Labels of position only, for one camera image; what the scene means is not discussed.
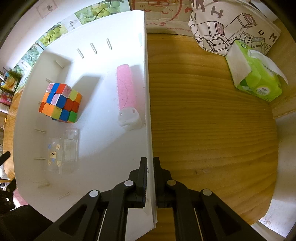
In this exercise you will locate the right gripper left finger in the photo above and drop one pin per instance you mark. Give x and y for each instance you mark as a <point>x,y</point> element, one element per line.
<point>102,215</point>

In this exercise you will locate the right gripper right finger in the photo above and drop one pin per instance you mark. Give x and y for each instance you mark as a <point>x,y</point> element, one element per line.
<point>199,215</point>

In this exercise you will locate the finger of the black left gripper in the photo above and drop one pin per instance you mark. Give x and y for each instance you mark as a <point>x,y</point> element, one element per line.
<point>4,157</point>

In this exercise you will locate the clear sticker card case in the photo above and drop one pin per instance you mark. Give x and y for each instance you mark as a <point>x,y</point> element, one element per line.
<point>63,152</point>

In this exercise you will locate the multicolour puzzle cube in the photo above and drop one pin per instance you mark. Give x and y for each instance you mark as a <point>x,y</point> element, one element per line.
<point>61,103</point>

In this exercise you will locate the white plastic storage bin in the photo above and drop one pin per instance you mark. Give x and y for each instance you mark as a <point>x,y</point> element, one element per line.
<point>86,59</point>

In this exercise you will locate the red pen holder can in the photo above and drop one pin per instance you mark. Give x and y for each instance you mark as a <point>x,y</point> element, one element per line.
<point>5,97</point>

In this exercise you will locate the orange juice carton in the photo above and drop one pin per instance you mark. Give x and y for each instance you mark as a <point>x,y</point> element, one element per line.
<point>11,80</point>

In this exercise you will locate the green grape printed cardboard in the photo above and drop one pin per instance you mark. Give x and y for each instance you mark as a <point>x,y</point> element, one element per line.
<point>33,34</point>

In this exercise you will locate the green tissue pack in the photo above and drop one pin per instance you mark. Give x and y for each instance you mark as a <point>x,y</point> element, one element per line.
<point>254,73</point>

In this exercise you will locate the letter print canvas bag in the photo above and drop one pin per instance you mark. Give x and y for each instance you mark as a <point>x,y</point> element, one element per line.
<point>216,25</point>

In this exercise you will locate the brown printed cardboard piece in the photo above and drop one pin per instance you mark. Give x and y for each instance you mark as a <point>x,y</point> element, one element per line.
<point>165,16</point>

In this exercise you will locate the pink sketch wall note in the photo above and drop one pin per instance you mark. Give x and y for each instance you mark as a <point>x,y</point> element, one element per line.
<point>46,7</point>

